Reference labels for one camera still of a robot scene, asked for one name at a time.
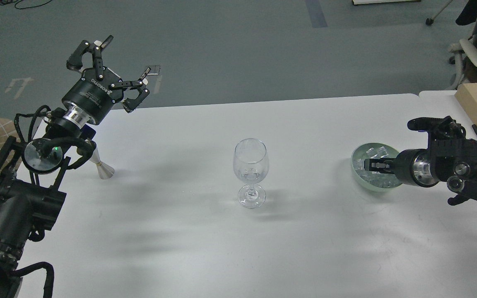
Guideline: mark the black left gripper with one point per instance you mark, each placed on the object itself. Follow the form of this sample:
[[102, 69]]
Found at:
[[91, 97]]

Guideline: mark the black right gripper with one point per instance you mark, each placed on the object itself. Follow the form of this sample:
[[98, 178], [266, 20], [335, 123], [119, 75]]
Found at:
[[411, 167]]

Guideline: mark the steel cocktail jigger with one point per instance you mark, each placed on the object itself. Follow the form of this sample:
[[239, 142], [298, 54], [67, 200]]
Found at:
[[104, 170]]

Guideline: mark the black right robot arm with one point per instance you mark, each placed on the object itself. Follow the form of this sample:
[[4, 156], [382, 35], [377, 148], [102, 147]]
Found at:
[[450, 157]]

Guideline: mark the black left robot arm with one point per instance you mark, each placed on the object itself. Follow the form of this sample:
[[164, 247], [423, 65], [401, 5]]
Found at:
[[31, 169]]

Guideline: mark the green bowl of ice cubes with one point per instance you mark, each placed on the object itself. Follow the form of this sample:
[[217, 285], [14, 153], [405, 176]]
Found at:
[[373, 181]]

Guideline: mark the clear wine glass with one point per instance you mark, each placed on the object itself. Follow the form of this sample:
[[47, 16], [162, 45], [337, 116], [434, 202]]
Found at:
[[251, 166]]

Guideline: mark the office chair with wheels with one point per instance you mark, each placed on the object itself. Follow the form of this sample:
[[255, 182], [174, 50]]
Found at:
[[465, 48]]

